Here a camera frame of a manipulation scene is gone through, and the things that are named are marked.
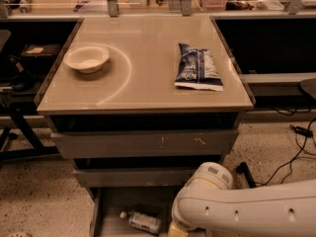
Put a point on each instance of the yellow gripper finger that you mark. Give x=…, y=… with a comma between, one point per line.
x=176, y=231

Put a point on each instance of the clear blue plastic bottle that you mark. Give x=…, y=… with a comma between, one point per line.
x=142, y=221

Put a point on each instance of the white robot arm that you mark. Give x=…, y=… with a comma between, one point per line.
x=208, y=201

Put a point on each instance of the bottom open grey drawer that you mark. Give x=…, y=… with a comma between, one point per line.
x=110, y=202

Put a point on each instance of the middle grey drawer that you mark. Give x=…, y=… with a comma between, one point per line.
x=133, y=177

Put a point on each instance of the top grey drawer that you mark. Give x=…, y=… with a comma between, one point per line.
x=150, y=143

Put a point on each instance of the grey drawer cabinet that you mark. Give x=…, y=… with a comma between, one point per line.
x=136, y=91

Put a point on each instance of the black stand leg right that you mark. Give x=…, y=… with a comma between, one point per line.
x=242, y=168

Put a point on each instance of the blue snack bag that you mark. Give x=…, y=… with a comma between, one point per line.
x=197, y=70

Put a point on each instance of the black power adapter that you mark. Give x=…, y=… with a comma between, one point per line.
x=302, y=131

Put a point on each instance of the white bowl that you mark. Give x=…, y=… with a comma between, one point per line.
x=86, y=58

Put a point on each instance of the dark box on shelf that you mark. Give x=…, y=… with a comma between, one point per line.
x=45, y=51

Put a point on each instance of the black table frame left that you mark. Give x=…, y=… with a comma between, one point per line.
x=15, y=105

